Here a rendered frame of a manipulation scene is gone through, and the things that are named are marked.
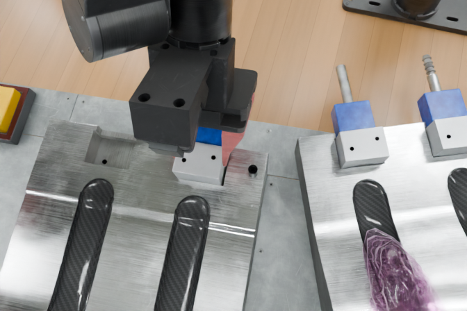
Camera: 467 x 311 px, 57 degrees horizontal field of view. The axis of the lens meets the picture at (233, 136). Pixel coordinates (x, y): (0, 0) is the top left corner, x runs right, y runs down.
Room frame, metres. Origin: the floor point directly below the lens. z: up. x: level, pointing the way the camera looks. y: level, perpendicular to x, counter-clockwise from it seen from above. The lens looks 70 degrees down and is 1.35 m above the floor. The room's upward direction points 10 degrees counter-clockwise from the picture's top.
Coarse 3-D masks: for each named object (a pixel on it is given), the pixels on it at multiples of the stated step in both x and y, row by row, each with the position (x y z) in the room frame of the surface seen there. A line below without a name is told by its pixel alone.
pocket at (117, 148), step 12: (96, 132) 0.20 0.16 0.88; (108, 132) 0.20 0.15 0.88; (96, 144) 0.19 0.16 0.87; (108, 144) 0.19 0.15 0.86; (120, 144) 0.19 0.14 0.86; (132, 144) 0.18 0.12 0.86; (96, 156) 0.18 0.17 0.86; (108, 156) 0.17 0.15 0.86; (120, 156) 0.17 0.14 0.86; (120, 168) 0.16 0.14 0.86
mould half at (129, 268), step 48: (48, 144) 0.19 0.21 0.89; (144, 144) 0.17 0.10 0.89; (48, 192) 0.14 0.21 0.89; (144, 192) 0.12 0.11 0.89; (192, 192) 0.11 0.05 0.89; (240, 192) 0.10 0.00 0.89; (48, 240) 0.08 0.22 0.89; (144, 240) 0.07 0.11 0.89; (240, 240) 0.05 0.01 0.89; (0, 288) 0.04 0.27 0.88; (48, 288) 0.03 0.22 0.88; (96, 288) 0.03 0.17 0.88; (144, 288) 0.02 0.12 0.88; (240, 288) 0.00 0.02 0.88
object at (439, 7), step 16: (352, 0) 0.37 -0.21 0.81; (368, 0) 0.36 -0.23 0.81; (384, 0) 0.36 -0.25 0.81; (400, 0) 0.34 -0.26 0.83; (416, 0) 0.32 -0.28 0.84; (432, 0) 0.32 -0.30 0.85; (448, 0) 0.34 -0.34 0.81; (464, 0) 0.33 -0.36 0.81; (384, 16) 0.33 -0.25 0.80; (400, 16) 0.33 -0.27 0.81; (416, 16) 0.32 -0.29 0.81; (432, 16) 0.32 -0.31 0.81; (448, 16) 0.31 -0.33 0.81; (464, 16) 0.31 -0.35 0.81; (464, 32) 0.29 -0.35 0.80
